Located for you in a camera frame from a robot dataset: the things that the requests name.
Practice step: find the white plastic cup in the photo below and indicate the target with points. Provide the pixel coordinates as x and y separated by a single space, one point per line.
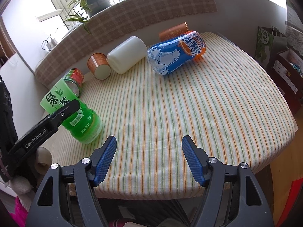
126 55

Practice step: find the brown checked cloth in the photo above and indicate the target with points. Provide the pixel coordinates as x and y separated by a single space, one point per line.
142 16

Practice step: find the pink cloth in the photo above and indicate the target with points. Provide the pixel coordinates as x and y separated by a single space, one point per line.
17 214

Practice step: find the small orange paper cup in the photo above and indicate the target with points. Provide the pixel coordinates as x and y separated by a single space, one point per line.
98 63

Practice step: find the striped tablecloth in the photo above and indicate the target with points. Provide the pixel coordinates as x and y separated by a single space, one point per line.
170 123

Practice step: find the beige fluffy cloth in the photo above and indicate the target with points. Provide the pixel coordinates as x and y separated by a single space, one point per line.
43 156

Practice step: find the red green tin can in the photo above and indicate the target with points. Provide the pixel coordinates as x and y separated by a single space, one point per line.
75 78

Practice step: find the dark red cardboard box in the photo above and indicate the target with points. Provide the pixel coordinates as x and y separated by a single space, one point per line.
284 82

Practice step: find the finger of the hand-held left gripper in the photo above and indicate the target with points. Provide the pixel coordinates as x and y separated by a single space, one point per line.
67 111

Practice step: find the potted spider plant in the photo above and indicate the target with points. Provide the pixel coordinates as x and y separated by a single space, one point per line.
97 0

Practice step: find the white lace cloth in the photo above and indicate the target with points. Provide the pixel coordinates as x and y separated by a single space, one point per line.
293 26

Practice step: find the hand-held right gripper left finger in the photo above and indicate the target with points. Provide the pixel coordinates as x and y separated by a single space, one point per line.
106 162

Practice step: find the red plastic object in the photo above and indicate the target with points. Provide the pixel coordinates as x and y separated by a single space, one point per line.
292 201

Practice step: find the tall orange paper cup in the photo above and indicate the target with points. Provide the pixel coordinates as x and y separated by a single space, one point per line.
171 32

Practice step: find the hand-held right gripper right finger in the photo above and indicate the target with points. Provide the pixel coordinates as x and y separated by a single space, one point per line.
192 162

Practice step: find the blue labelled drink bottle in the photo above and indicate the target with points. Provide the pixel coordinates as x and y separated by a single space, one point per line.
172 53

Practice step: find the green tea bottle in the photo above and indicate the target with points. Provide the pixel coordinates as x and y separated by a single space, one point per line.
82 127

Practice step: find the green paper bag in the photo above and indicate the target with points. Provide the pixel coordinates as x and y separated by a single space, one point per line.
269 45

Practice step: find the white panel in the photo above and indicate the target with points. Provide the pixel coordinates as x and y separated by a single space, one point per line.
19 75

